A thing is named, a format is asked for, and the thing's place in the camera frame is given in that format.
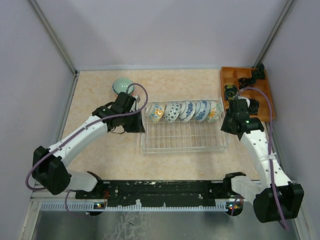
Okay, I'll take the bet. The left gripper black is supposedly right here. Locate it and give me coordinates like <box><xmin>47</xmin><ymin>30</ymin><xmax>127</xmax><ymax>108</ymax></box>
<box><xmin>121</xmin><ymin>108</ymin><xmax>146</xmax><ymax>134</ymax></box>

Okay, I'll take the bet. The pale green ringed bowl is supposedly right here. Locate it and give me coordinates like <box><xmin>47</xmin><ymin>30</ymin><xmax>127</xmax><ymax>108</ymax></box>
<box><xmin>112</xmin><ymin>77</ymin><xmax>135</xmax><ymax>96</ymax></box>

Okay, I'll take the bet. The white wire dish rack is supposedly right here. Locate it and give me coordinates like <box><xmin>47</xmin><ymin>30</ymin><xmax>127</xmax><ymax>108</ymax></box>
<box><xmin>141</xmin><ymin>101</ymin><xmax>230</xmax><ymax>154</ymax></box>

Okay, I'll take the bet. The blue white patterned bowl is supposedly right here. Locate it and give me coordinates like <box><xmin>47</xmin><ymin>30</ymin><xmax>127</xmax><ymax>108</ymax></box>
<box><xmin>194</xmin><ymin>100</ymin><xmax>211</xmax><ymax>122</ymax></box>

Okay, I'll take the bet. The yellow floral bowl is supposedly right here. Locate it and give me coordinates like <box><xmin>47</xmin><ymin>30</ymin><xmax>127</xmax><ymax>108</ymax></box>
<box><xmin>206</xmin><ymin>100</ymin><xmax>223</xmax><ymax>123</ymax></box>

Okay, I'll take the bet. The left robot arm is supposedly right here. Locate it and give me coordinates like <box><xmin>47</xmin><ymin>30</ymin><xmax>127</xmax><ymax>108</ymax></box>
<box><xmin>31</xmin><ymin>92</ymin><xmax>145</xmax><ymax>199</ymax></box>

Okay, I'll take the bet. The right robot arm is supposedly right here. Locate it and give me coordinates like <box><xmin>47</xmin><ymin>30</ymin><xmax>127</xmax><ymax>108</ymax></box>
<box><xmin>221</xmin><ymin>98</ymin><xmax>304</xmax><ymax>223</ymax></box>

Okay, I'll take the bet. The black yellow object in tray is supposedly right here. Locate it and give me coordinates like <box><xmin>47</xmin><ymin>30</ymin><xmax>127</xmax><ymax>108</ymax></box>
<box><xmin>224</xmin><ymin>84</ymin><xmax>238</xmax><ymax>101</ymax></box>

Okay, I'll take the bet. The black object tray centre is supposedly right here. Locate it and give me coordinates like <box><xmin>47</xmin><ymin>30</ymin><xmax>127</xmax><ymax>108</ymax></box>
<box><xmin>238</xmin><ymin>77</ymin><xmax>257</xmax><ymax>90</ymax></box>

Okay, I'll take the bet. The black round object in tray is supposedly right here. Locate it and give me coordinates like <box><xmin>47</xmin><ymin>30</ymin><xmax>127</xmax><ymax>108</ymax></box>
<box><xmin>248</xmin><ymin>98</ymin><xmax>260</xmax><ymax>115</ymax></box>

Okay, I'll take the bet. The black object tray corner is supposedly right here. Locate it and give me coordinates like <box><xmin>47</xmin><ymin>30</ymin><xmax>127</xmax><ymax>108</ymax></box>
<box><xmin>251</xmin><ymin>63</ymin><xmax>266</xmax><ymax>80</ymax></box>

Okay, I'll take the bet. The white cable duct strip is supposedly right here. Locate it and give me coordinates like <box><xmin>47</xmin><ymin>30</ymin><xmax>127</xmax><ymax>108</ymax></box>
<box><xmin>41</xmin><ymin>201</ymin><xmax>241</xmax><ymax>211</ymax></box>

